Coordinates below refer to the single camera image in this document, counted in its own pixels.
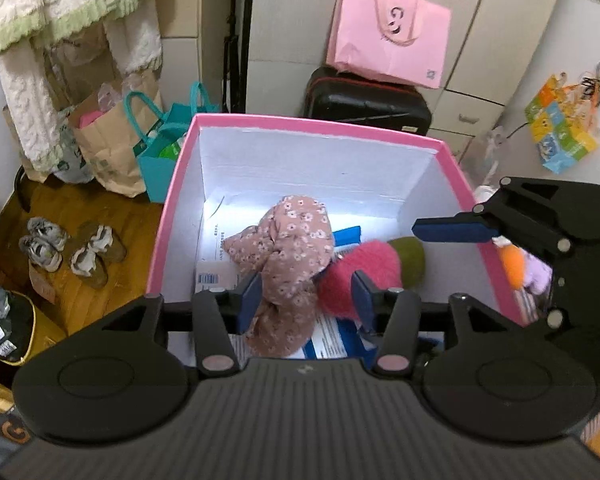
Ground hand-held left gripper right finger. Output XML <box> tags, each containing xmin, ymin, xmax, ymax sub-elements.
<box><xmin>352</xmin><ymin>270</ymin><xmax>526</xmax><ymax>378</ymax></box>

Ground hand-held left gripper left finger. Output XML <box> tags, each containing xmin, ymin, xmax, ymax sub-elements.
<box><xmin>87</xmin><ymin>272</ymin><xmax>264</xmax><ymax>378</ymax></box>

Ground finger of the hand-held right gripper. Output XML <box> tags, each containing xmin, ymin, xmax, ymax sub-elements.
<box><xmin>412</xmin><ymin>177</ymin><xmax>573</xmax><ymax>261</ymax></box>

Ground pink fluffy plush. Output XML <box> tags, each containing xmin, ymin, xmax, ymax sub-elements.
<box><xmin>316</xmin><ymin>240</ymin><xmax>406</xmax><ymax>321</ymax></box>

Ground blue wet wipes pack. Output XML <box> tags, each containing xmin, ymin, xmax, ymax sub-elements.
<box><xmin>302</xmin><ymin>226</ymin><xmax>381</xmax><ymax>361</ymax></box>

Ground white tissue pack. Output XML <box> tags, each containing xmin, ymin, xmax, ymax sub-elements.
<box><xmin>195</xmin><ymin>259</ymin><xmax>243</xmax><ymax>293</ymax></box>

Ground orange plush toy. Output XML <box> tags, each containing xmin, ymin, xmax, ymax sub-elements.
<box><xmin>497</xmin><ymin>245</ymin><xmax>525</xmax><ymax>291</ymax></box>

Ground pink floral cloth headband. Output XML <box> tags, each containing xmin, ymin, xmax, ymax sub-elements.
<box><xmin>222</xmin><ymin>195</ymin><xmax>336</xmax><ymax>358</ymax></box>

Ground purple plush toy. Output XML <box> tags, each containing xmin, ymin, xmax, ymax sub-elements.
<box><xmin>522</xmin><ymin>252</ymin><xmax>553</xmax><ymax>295</ymax></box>

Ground pink cardboard box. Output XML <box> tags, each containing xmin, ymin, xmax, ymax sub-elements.
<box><xmin>145</xmin><ymin>112</ymin><xmax>527</xmax><ymax>361</ymax></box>

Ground printed paper sheet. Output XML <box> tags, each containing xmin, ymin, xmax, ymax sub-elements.
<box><xmin>200</xmin><ymin>195</ymin><xmax>251</xmax><ymax>361</ymax></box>

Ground colourful gift bag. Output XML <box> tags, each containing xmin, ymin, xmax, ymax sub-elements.
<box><xmin>524</xmin><ymin>60</ymin><xmax>600</xmax><ymax>175</ymax></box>

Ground clear plastic bag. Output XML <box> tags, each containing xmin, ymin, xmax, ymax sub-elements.
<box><xmin>475</xmin><ymin>130</ymin><xmax>506</xmax><ymax>186</ymax></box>

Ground black suitcase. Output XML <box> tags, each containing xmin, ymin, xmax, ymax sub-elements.
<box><xmin>302</xmin><ymin>66</ymin><xmax>433</xmax><ymax>137</ymax></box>

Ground teal paper bag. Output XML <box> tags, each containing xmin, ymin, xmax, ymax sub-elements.
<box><xmin>125</xmin><ymin>82</ymin><xmax>221</xmax><ymax>204</ymax></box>

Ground white refrigerator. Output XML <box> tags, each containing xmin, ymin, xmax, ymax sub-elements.
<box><xmin>500</xmin><ymin>0</ymin><xmax>600</xmax><ymax>181</ymax></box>

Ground brown paper bag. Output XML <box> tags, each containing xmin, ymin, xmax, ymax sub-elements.
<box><xmin>67</xmin><ymin>67</ymin><xmax>163</xmax><ymax>198</ymax></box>

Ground pink tote bag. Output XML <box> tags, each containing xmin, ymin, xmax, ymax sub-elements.
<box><xmin>328</xmin><ymin>0</ymin><xmax>452</xmax><ymax>90</ymax></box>

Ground waste bin with dark bag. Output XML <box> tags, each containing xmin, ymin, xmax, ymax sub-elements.
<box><xmin>0</xmin><ymin>286</ymin><xmax>68</xmax><ymax>368</ymax></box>

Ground printed plastic bag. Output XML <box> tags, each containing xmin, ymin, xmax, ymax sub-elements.
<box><xmin>55</xmin><ymin>125</ymin><xmax>95</xmax><ymax>183</ymax></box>

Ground black folded stand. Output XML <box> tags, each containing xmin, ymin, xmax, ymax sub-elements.
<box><xmin>221</xmin><ymin>0</ymin><xmax>257</xmax><ymax>113</ymax></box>

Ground black clothes rack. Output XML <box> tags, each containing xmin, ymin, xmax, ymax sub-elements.
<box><xmin>13</xmin><ymin>166</ymin><xmax>37</xmax><ymax>213</ymax></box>

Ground beige wooden wardrobe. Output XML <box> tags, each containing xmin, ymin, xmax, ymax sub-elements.
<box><xmin>245</xmin><ymin>0</ymin><xmax>573</xmax><ymax>161</ymax></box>

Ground khaki garment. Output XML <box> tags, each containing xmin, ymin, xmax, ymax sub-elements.
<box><xmin>42</xmin><ymin>22</ymin><xmax>126</xmax><ymax>111</ymax></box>

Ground cream knitted cardigan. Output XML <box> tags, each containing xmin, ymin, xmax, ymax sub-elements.
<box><xmin>0</xmin><ymin>0</ymin><xmax>175</xmax><ymax>173</ymax></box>

